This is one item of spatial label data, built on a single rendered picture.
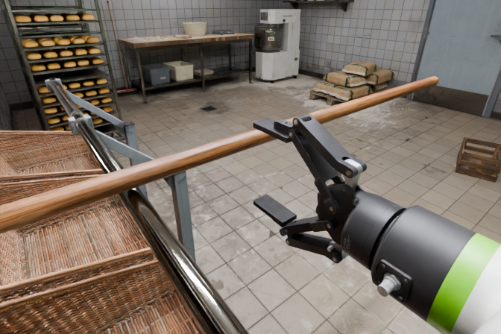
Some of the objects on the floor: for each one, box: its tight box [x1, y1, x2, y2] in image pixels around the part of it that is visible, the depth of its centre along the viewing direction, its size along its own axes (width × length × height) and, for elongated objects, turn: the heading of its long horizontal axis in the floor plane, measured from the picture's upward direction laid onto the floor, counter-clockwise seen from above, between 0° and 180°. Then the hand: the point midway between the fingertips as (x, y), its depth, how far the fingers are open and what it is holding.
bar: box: [45, 78, 250, 334], centre depth 95 cm, size 31×127×118 cm, turn 38°
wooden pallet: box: [309, 87, 392, 106], centre depth 483 cm, size 120×80×14 cm, turn 128°
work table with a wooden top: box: [118, 32, 254, 103], centre depth 527 cm, size 220×80×90 cm, turn 128°
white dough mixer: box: [253, 9, 301, 84], centre depth 578 cm, size 92×59×132 cm, turn 128°
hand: (265, 165), depth 45 cm, fingers open, 13 cm apart
